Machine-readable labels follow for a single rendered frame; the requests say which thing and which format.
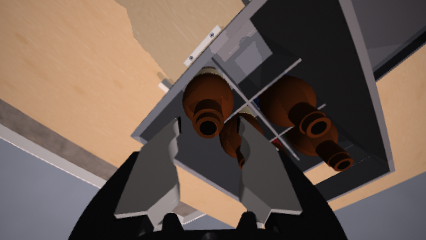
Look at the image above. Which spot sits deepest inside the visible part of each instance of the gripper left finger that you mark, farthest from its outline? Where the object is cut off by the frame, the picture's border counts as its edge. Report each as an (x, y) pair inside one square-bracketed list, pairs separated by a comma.
[(138, 195)]

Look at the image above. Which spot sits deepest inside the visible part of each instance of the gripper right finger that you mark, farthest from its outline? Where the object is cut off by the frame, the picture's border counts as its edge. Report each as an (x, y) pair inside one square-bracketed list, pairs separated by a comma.
[(283, 199)]

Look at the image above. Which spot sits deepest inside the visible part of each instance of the grey square tray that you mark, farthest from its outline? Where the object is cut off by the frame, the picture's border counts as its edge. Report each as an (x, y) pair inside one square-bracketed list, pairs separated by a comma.
[(392, 30)]

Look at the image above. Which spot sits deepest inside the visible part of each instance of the dark grey box with slot openings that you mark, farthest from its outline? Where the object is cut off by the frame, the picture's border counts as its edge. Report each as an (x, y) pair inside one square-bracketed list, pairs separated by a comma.
[(324, 40)]

